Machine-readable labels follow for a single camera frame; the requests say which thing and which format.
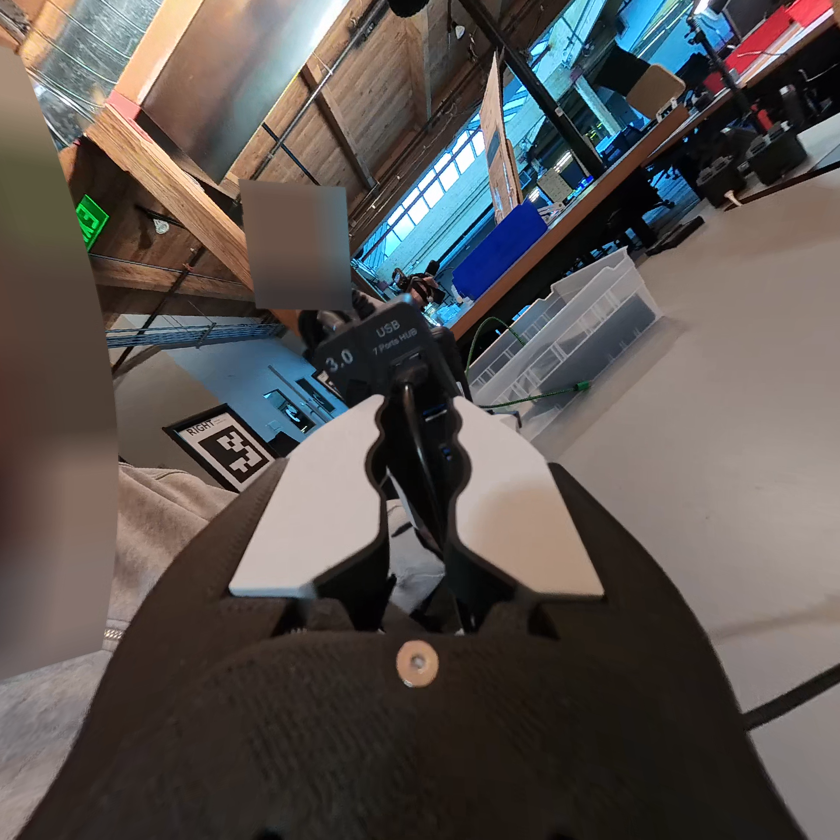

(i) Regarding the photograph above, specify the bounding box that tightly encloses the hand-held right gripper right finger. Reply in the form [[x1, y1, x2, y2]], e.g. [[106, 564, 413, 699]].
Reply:
[[445, 395, 605, 633]]

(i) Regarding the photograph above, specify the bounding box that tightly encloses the clear plastic bin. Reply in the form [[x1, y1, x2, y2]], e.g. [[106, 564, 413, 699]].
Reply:
[[467, 246, 665, 442]]

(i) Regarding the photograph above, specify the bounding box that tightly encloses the red plastic bin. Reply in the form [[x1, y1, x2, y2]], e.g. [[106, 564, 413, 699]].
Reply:
[[722, 0, 834, 76]]

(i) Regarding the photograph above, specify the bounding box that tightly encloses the rectangular sheet metal duct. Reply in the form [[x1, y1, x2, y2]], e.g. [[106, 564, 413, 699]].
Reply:
[[138, 0, 342, 188]]

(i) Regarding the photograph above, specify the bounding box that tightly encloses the black usb hub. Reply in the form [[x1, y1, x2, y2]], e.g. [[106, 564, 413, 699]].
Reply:
[[311, 301, 473, 532]]

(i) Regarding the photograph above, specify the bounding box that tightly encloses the green braided cable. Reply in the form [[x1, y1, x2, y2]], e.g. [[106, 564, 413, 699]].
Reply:
[[462, 317, 592, 421]]

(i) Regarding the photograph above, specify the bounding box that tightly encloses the blue plastic bin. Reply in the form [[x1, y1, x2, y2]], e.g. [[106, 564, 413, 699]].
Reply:
[[453, 200, 549, 303]]

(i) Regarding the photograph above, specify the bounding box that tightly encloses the framed tag poster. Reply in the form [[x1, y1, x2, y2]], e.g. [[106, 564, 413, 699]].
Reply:
[[163, 402, 278, 494]]

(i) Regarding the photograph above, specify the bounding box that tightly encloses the long wooden workbench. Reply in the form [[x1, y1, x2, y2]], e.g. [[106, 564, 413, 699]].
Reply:
[[453, 105, 691, 342]]

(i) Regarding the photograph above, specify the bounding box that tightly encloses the person's left forearm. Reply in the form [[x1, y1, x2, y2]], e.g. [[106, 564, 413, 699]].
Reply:
[[387, 499, 454, 621]]

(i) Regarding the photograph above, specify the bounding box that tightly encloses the silver spiral air duct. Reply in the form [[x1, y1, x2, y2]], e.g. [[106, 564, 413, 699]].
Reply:
[[20, 0, 165, 152]]

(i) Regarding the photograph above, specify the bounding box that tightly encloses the tan plywood chair back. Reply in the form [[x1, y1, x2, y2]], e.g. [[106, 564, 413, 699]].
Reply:
[[626, 63, 687, 120]]

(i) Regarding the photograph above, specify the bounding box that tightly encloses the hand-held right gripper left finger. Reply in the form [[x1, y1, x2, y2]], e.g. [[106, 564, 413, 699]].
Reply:
[[228, 394, 395, 632]]

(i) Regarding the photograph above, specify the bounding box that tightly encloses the black usb cable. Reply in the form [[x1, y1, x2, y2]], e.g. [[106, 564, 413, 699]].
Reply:
[[388, 360, 840, 731]]

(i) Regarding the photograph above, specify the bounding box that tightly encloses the tall cardboard sheet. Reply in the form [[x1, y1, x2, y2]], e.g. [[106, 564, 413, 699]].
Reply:
[[478, 51, 526, 214]]

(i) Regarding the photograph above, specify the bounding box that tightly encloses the green exit sign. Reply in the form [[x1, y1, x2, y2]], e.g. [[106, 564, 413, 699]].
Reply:
[[74, 193, 109, 253]]

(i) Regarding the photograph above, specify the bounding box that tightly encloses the small flat black box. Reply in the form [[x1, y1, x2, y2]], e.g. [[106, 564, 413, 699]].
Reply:
[[646, 217, 706, 257]]

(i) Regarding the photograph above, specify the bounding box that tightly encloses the person's grey sweatshirt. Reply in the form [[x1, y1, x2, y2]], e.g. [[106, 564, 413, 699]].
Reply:
[[0, 461, 240, 840]]

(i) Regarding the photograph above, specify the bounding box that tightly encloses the black tripod stand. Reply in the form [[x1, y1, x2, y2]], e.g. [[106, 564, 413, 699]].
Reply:
[[686, 13, 752, 122]]

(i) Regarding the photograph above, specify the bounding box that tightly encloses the black battery charger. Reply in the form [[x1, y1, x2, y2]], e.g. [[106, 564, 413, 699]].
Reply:
[[696, 154, 749, 210], [748, 121, 809, 186]]

